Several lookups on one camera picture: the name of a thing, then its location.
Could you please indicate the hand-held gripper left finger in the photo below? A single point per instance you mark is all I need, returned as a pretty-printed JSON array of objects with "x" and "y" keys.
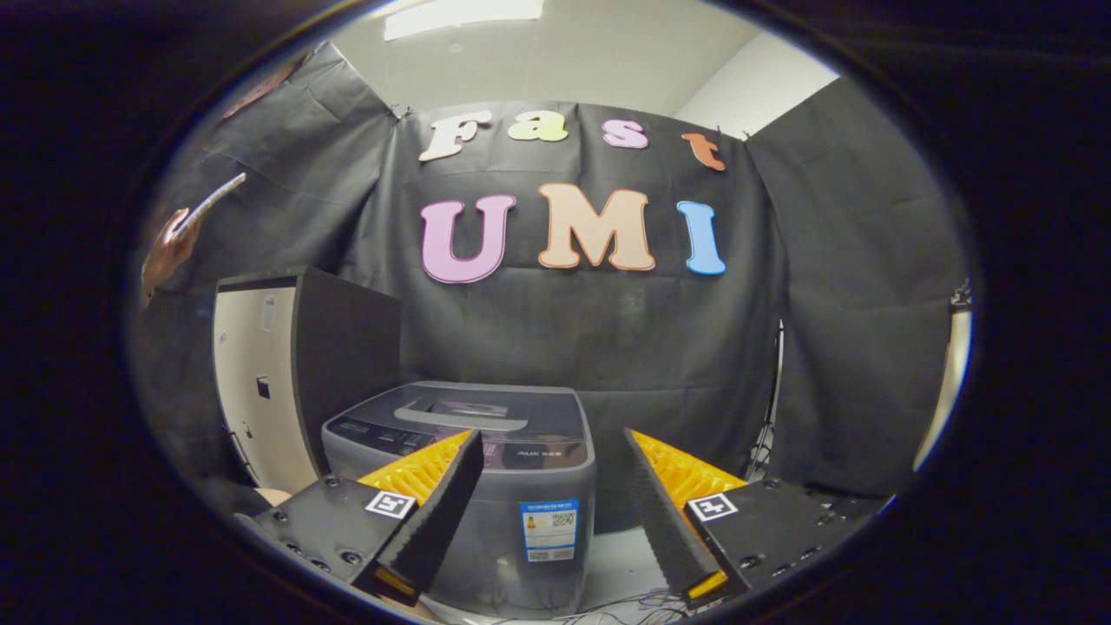
[{"x": 447, "y": 503}]

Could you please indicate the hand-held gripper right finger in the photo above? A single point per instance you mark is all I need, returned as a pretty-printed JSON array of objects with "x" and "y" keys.
[{"x": 664, "y": 512}]

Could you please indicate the grey washing machine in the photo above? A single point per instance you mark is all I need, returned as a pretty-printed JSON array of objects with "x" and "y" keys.
[{"x": 495, "y": 521}]

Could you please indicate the smartphone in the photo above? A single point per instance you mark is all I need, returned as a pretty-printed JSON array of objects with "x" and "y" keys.
[{"x": 213, "y": 202}]

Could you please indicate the black light stand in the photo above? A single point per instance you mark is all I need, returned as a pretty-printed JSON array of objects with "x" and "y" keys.
[{"x": 771, "y": 382}]

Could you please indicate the dark cabinet with beige door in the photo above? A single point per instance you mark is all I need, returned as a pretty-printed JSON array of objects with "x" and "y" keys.
[{"x": 347, "y": 365}]

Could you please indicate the white pole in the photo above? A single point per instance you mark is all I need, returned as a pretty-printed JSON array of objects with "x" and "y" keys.
[{"x": 950, "y": 373}]

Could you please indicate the ceiling light panel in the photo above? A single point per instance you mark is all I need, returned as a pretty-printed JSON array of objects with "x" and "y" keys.
[{"x": 460, "y": 16}]

